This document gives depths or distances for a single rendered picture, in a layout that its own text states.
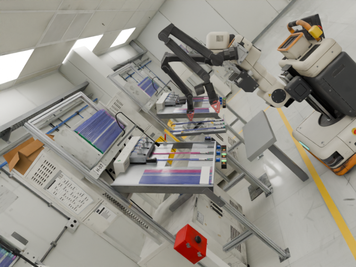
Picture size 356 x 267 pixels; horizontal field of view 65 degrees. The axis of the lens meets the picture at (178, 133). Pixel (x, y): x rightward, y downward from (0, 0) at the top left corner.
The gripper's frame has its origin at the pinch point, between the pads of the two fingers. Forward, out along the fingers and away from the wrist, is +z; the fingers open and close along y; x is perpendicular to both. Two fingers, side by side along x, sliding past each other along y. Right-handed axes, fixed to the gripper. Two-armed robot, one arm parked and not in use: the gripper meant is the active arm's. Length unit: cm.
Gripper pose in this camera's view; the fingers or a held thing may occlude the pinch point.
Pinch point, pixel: (191, 118)
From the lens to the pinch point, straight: 265.2
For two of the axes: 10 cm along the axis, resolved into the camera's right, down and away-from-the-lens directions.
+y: -0.9, 3.3, -9.4
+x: 9.9, -0.6, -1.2
